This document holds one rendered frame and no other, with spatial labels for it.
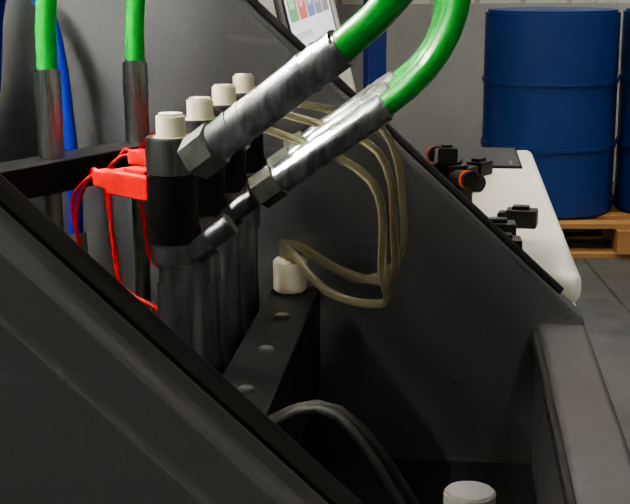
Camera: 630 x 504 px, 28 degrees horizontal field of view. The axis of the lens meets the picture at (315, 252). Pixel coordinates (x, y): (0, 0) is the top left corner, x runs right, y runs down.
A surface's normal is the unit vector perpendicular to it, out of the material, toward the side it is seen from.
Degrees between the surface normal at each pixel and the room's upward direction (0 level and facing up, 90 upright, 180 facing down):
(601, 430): 0
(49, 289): 73
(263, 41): 90
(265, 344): 0
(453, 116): 90
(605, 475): 0
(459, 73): 90
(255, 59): 90
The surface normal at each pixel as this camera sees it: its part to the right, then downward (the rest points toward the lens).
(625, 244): -0.04, 0.22
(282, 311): 0.00, -0.97
